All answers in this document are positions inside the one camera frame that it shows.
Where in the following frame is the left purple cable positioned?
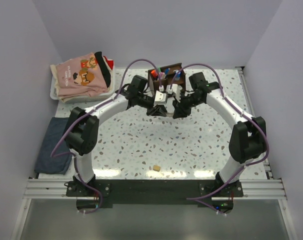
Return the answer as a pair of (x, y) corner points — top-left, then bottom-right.
(50, 58), (165, 215)

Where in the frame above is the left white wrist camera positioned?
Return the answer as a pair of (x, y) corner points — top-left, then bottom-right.
(154, 90), (168, 106)

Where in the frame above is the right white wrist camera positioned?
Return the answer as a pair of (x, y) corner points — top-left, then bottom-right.
(166, 84), (183, 103)

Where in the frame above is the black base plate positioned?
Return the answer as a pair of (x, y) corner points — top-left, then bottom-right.
(64, 178), (244, 213)

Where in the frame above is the beige eraser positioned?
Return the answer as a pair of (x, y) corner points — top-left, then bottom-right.
(166, 113), (174, 118)

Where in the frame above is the black red folded garment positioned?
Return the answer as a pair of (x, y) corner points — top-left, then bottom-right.
(94, 51), (115, 88)

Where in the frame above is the brown wooden desk organizer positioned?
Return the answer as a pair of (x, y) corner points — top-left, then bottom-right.
(147, 62), (186, 95)

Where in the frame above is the purple cable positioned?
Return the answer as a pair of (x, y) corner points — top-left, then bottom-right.
(50, 58), (165, 215)
(171, 63), (270, 213)

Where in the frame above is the blue grey sharpener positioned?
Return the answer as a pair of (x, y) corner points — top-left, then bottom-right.
(174, 70), (181, 81)

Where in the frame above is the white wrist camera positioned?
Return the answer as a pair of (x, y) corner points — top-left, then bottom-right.
(166, 84), (183, 103)
(154, 90), (168, 106)

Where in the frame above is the pink pixel-print shirt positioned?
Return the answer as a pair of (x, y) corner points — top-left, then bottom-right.
(54, 52), (108, 100)

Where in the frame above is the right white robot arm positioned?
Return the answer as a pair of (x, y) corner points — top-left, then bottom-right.
(167, 72), (270, 198)

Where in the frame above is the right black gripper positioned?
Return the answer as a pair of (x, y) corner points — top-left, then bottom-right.
(172, 92), (203, 119)

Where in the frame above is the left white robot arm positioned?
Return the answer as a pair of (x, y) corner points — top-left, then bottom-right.
(64, 75), (168, 196)

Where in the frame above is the orange black highlighter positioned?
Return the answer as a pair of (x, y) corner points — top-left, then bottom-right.
(151, 69), (158, 81)

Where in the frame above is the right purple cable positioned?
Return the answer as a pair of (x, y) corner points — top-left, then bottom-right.
(171, 63), (270, 213)

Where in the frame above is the blue folded cloth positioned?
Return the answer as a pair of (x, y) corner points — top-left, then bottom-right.
(34, 117), (72, 175)

